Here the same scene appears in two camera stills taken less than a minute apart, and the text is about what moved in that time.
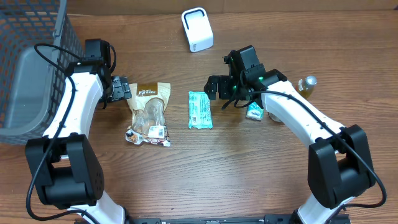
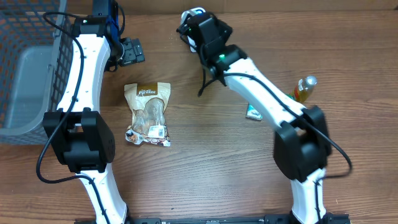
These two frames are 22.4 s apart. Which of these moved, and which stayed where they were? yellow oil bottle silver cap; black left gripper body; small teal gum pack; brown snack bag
Moved: black left gripper body
Stayed: small teal gum pack; yellow oil bottle silver cap; brown snack bag
